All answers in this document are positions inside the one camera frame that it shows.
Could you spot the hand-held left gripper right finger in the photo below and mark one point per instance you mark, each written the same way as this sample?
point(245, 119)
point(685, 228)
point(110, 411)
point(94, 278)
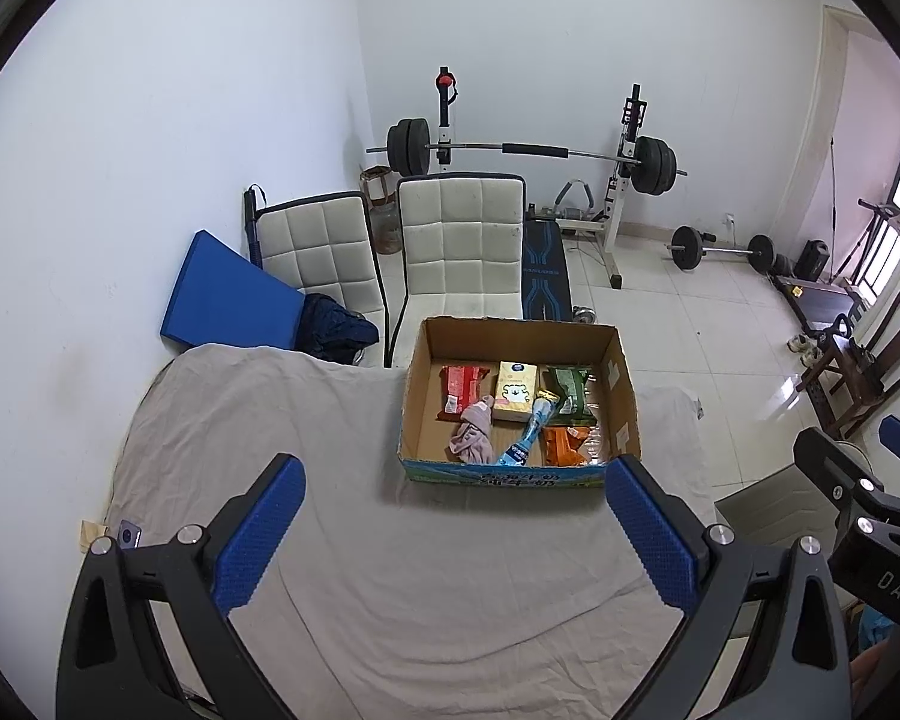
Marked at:
point(649, 532)

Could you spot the white padded chair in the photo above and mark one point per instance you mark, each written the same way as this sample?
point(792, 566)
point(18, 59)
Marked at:
point(319, 247)
point(457, 240)

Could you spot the red snack packet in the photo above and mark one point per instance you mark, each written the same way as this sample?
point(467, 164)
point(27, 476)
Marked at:
point(461, 390)

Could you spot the blue foam mat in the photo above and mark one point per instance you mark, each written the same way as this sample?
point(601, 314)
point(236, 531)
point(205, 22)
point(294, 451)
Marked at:
point(225, 292)

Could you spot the blue smartphone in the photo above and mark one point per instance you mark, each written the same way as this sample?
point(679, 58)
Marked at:
point(127, 534)

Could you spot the black weight bench pad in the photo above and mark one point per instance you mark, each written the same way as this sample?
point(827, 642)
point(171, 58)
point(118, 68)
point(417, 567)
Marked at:
point(544, 270)

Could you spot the stack of black weight plates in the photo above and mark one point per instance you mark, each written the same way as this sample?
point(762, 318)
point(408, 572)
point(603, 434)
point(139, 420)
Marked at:
point(781, 264)

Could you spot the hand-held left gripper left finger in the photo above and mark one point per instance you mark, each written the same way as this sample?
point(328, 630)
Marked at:
point(259, 532)

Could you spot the black and blue pole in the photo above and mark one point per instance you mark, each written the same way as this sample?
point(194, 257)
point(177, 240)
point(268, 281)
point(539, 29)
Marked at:
point(253, 225)

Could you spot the grey sock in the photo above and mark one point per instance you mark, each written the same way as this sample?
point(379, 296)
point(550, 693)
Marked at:
point(472, 439)

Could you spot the cardboard box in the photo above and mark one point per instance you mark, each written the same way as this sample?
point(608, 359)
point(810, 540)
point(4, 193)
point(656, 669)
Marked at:
point(510, 476)

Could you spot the large black barbell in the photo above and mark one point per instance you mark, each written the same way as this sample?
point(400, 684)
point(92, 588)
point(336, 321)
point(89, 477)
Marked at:
point(536, 150)

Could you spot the yellow tissue pack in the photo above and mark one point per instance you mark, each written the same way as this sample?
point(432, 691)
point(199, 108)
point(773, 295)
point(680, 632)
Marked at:
point(514, 388)

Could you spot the white shoe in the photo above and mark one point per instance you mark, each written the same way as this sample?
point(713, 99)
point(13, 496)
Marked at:
point(797, 343)
point(811, 352)

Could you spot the black speaker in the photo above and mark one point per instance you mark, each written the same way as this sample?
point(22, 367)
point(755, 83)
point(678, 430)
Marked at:
point(811, 259)

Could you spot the small black barbell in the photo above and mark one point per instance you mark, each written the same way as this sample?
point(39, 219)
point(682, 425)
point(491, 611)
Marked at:
point(686, 247)

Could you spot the light blue tube packet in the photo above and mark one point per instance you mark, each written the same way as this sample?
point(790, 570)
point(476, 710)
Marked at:
point(529, 435)

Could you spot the beige paper note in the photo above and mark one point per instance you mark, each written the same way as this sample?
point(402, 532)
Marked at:
point(90, 532)

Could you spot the white barbell rack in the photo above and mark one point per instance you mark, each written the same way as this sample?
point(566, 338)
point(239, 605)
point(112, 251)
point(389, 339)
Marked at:
point(613, 240)

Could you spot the green snack packet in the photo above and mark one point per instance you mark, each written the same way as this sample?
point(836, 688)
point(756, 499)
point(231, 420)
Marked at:
point(570, 390)

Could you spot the dark blue bag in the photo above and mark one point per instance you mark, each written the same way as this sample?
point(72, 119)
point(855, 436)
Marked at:
point(334, 330)

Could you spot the orange snack packet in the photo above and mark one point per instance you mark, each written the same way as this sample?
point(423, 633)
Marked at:
point(562, 446)

